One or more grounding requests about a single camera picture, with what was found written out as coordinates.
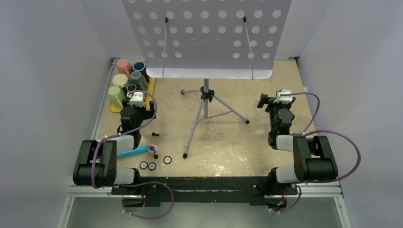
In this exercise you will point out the black handled white mug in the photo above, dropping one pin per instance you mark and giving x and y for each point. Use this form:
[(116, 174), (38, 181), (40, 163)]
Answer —
[(131, 88)]

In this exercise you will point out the right round coin disc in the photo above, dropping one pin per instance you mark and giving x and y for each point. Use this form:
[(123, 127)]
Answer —
[(167, 160)]

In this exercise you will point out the grey tripod stand legs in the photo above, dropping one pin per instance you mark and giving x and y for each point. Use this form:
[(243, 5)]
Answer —
[(207, 96)]

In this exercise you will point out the pink mug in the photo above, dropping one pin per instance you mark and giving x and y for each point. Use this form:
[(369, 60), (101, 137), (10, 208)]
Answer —
[(124, 67)]

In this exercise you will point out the blue toy tube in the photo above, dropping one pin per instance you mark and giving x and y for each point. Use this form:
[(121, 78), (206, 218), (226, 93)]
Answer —
[(140, 149)]

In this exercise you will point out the left round coin disc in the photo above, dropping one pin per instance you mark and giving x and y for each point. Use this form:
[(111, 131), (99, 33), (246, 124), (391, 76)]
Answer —
[(143, 165)]

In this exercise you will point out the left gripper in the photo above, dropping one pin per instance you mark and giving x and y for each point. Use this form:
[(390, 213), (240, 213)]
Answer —
[(147, 114)]

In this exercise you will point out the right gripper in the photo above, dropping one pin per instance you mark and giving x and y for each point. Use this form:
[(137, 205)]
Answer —
[(264, 99)]

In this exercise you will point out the dark blue mug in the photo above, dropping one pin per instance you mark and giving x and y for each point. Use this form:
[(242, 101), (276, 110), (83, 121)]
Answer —
[(140, 66)]

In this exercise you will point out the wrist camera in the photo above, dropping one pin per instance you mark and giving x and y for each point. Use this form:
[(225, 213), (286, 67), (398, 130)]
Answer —
[(284, 96), (137, 99)]

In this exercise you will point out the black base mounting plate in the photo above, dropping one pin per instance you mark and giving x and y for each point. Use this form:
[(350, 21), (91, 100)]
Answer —
[(251, 190)]

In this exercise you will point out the cream beige mug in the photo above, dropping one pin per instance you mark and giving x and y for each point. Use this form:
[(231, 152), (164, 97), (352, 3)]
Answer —
[(120, 80)]

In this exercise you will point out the round coin disc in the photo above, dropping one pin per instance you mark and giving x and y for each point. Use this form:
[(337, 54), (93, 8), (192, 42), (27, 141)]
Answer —
[(143, 165), (152, 166), (167, 160)]

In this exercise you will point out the middle round coin disc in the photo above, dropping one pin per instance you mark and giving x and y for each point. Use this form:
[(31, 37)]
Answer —
[(152, 166)]

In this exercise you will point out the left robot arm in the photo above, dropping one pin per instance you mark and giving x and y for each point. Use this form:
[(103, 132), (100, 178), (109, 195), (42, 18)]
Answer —
[(96, 163)]

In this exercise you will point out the light green mug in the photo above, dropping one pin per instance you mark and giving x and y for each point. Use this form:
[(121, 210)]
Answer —
[(117, 96)]

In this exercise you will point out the white perforated music stand desk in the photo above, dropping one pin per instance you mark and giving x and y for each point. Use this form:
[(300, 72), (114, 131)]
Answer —
[(224, 39)]

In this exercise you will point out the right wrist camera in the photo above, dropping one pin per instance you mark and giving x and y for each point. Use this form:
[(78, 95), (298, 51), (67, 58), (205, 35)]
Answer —
[(284, 96)]

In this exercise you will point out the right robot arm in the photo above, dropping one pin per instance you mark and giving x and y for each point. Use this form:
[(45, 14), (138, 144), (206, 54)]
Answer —
[(313, 159)]

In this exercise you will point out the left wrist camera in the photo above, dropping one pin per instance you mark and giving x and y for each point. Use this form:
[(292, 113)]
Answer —
[(137, 99)]

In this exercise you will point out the grey teal mug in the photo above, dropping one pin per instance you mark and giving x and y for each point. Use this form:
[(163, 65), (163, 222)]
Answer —
[(139, 80)]

